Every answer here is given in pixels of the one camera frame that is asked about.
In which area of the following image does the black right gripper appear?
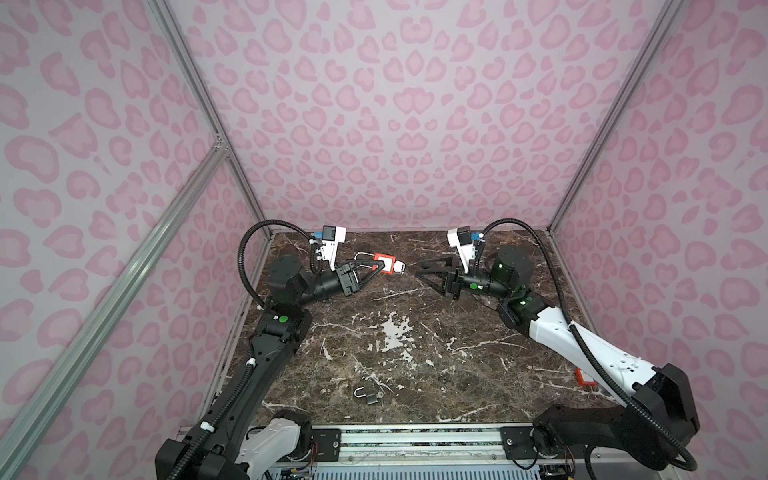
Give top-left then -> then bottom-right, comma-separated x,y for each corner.
419,254 -> 514,304

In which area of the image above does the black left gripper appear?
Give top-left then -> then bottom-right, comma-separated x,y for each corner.
296,260 -> 383,313

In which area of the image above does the red padlock with steel shackle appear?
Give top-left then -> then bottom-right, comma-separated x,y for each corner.
354,252 -> 406,275

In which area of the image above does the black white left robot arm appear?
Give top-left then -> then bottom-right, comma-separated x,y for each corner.
155,255 -> 386,479

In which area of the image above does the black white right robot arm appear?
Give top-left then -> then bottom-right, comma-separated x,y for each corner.
415,246 -> 700,471

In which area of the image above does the small black padlock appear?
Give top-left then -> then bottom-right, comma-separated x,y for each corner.
353,386 -> 383,406

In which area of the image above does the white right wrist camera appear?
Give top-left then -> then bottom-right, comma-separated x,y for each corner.
447,226 -> 484,273

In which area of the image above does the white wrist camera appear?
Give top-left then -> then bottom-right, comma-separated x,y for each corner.
309,225 -> 347,274
447,226 -> 484,273

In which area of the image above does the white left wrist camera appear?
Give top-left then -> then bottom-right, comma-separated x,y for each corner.
309,225 -> 347,274

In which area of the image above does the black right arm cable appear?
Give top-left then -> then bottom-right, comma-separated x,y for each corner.
479,217 -> 700,473

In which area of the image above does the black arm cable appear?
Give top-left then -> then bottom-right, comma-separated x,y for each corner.
479,217 -> 700,473
237,219 -> 325,310

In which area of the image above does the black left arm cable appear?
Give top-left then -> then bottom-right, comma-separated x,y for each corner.
237,219 -> 325,310

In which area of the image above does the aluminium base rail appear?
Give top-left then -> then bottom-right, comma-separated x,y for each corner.
161,422 -> 685,480

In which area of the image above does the aluminium corner frame post left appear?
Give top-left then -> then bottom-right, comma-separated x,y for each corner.
148,0 -> 265,221

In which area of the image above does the aluminium corner frame post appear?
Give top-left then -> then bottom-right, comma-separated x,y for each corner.
547,0 -> 689,237
148,0 -> 265,221

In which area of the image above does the aluminium corner frame post right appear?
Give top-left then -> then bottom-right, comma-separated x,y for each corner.
547,0 -> 689,237

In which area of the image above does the aluminium diagonal frame bar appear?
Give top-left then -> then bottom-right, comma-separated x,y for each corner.
0,141 -> 229,480

